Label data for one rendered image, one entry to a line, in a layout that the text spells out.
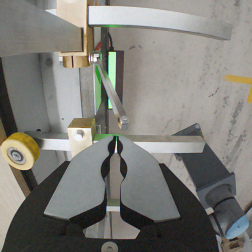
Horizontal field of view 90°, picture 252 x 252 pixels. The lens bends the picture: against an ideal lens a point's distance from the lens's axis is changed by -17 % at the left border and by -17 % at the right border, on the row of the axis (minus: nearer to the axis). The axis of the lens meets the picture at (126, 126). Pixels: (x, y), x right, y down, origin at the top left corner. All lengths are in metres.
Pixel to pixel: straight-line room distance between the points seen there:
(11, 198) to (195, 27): 0.60
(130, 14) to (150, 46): 0.88
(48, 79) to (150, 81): 0.79
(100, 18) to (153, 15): 0.08
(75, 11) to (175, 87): 1.04
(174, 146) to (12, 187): 0.42
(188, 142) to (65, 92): 0.42
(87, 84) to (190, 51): 0.93
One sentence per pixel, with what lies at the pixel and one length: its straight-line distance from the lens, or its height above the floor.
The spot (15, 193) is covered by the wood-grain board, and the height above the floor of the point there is 0.90.
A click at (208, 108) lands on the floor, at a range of 1.41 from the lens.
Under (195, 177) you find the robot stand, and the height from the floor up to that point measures 0.49.
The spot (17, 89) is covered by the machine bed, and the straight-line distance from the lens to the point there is 0.47.
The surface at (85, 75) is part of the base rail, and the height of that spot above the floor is 0.70.
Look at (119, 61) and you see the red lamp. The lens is 0.42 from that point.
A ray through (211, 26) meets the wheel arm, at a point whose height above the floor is 0.86.
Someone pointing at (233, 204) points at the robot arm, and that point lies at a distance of 0.99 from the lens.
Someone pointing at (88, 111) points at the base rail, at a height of 0.70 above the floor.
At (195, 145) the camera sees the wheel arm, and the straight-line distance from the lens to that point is 0.37.
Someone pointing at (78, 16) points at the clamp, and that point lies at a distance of 0.27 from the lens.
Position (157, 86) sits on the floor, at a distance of 1.18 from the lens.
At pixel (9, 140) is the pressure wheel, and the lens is 0.35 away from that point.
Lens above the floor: 1.13
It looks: 63 degrees down
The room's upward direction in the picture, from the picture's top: 177 degrees clockwise
